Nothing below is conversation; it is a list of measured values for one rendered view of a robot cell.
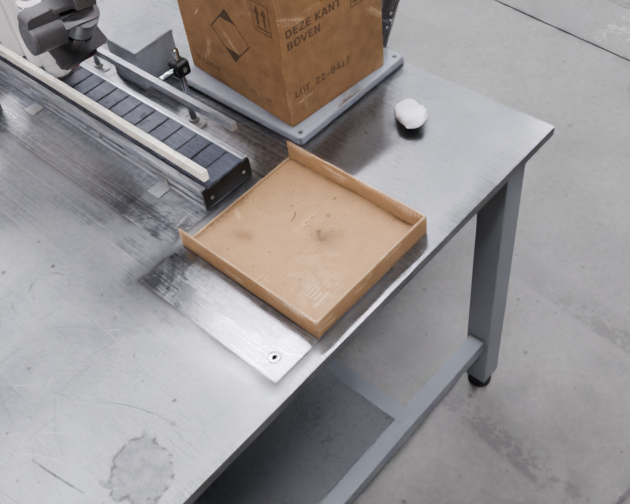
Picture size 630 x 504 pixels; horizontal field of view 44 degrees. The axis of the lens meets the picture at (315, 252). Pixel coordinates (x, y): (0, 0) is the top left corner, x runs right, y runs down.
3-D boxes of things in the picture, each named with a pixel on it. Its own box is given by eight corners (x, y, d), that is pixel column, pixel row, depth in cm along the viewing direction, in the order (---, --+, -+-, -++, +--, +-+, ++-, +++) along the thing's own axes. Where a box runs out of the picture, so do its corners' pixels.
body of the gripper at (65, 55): (37, 42, 139) (41, 23, 132) (84, 15, 143) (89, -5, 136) (62, 72, 139) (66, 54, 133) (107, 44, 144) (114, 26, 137)
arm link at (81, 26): (107, 17, 131) (89, -13, 130) (70, 32, 128) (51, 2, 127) (101, 35, 137) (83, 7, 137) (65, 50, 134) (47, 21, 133)
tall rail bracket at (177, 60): (166, 134, 148) (143, 62, 135) (195, 113, 151) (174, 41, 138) (177, 141, 146) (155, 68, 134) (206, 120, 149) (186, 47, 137)
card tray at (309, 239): (183, 245, 129) (177, 229, 126) (290, 157, 140) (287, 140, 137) (318, 339, 114) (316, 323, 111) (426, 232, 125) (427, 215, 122)
